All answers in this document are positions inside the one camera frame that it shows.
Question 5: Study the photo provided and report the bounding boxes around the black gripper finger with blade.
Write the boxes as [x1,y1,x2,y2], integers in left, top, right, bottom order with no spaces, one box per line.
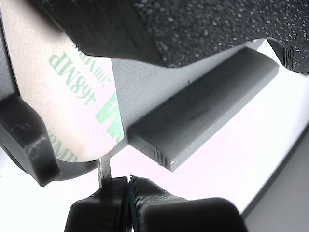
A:
[65,156,129,232]

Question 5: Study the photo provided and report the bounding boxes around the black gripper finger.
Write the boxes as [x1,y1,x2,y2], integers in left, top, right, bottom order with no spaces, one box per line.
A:
[129,175,250,232]
[31,0,309,74]

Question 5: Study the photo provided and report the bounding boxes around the tan 3M tape liner strip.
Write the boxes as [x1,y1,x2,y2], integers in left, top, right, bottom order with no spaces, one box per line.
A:
[0,9,126,163]

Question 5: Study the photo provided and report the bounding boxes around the grey fixture block, dark legs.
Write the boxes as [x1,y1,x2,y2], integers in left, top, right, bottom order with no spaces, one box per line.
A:
[0,0,280,188]

